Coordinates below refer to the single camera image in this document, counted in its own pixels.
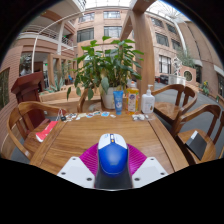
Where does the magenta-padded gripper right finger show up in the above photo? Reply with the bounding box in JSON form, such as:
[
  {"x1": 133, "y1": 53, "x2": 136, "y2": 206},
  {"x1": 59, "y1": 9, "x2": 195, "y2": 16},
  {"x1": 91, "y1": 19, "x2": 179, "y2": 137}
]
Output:
[{"x1": 126, "y1": 143, "x2": 169, "y2": 189}]

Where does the yellow liquid bottle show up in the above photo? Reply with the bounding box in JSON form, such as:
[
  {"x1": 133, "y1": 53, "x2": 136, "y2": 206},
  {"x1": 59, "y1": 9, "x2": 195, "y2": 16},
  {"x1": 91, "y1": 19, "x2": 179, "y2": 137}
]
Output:
[{"x1": 125, "y1": 80, "x2": 140, "y2": 115}]

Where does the green plant in white pot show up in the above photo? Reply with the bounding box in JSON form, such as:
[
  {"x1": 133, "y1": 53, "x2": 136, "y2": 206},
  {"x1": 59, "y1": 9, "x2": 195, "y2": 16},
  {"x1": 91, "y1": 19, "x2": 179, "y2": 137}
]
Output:
[{"x1": 65, "y1": 35, "x2": 145, "y2": 110}]

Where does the wooden armchair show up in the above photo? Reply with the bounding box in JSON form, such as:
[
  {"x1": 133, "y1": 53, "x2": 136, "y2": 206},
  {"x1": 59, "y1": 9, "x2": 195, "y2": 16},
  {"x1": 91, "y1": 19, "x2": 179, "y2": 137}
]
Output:
[
  {"x1": 171, "y1": 103, "x2": 224, "y2": 166},
  {"x1": 153, "y1": 83, "x2": 198, "y2": 136},
  {"x1": 77, "y1": 87, "x2": 103, "y2": 114},
  {"x1": 5, "y1": 100, "x2": 69, "y2": 161}
]

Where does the black notebook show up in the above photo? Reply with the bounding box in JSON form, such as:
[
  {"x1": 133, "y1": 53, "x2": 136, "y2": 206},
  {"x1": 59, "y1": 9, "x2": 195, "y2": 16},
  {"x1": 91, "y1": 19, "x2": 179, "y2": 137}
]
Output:
[{"x1": 185, "y1": 130, "x2": 208, "y2": 161}]

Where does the white pump bottle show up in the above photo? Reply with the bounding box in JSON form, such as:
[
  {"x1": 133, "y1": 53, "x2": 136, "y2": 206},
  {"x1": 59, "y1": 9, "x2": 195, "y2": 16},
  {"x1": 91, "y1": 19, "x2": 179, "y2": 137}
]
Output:
[{"x1": 140, "y1": 84, "x2": 156, "y2": 115}]

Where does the dark red wooden lectern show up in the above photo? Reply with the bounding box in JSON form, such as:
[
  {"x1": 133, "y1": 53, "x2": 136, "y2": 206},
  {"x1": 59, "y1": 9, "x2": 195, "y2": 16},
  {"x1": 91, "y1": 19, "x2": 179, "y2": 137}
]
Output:
[{"x1": 10, "y1": 71, "x2": 46, "y2": 129}]

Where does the blue squeeze tube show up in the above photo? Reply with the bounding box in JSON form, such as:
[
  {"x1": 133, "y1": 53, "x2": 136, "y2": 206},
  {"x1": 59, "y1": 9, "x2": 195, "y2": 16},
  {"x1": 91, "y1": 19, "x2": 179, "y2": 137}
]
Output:
[{"x1": 112, "y1": 90, "x2": 124, "y2": 116}]

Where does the white sculpture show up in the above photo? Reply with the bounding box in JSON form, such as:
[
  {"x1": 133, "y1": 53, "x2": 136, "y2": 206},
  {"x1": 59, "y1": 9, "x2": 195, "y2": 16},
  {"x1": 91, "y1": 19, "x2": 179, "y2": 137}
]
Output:
[{"x1": 168, "y1": 58, "x2": 187, "y2": 86}]

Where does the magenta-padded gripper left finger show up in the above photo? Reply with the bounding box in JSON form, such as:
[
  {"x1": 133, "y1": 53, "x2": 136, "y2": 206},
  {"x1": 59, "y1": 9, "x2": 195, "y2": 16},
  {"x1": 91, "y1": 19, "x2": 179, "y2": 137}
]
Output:
[{"x1": 57, "y1": 143, "x2": 101, "y2": 190}]

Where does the red and white packet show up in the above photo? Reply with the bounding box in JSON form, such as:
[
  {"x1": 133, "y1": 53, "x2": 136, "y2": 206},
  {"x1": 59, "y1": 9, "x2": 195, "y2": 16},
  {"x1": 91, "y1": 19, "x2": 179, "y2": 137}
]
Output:
[{"x1": 35, "y1": 120, "x2": 59, "y2": 143}]

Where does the white cable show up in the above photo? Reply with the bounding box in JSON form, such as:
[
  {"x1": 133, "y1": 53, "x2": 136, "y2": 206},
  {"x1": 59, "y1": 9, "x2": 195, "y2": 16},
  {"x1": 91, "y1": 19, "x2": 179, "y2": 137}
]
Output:
[{"x1": 56, "y1": 108, "x2": 65, "y2": 122}]

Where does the dark bust statue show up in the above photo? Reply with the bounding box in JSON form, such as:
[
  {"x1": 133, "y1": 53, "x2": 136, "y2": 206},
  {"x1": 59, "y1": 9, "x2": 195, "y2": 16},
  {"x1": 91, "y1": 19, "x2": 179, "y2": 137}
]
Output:
[{"x1": 19, "y1": 61, "x2": 33, "y2": 77}]

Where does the blue and white computer mouse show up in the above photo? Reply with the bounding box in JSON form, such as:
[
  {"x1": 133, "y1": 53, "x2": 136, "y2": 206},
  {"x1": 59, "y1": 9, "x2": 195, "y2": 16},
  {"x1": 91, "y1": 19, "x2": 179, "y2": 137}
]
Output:
[{"x1": 94, "y1": 133, "x2": 134, "y2": 191}]

